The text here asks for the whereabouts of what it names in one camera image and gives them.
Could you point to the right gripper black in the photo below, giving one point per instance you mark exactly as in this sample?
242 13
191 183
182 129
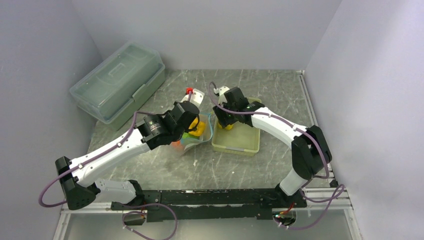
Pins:
223 120

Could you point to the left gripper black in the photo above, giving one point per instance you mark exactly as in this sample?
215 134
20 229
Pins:
175 103

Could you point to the orange fruit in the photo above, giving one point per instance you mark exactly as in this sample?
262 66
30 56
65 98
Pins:
176 144

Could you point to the clear zip top bag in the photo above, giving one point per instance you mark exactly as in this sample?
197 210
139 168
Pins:
204 138

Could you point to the pale green perforated basket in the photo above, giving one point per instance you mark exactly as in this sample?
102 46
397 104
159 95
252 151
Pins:
241 139

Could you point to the light green custard apple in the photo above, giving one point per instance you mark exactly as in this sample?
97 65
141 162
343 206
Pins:
187 136

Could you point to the yellow bananas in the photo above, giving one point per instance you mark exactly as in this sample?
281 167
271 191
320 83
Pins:
227 127

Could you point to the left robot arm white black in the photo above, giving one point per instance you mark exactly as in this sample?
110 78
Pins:
80 177

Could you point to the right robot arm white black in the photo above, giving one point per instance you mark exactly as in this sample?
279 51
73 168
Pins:
310 154

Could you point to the clear lidded storage box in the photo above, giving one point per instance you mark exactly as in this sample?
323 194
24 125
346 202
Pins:
120 85

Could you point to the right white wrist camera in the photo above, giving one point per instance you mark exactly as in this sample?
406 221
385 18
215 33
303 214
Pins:
220 93

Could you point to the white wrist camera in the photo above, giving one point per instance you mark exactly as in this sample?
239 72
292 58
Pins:
220 93
194 96

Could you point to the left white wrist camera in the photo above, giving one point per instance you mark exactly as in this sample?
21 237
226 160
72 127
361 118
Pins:
194 96

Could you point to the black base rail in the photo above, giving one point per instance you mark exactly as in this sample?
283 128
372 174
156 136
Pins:
201 204

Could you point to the aluminium frame rail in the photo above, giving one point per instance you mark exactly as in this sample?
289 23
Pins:
314 197

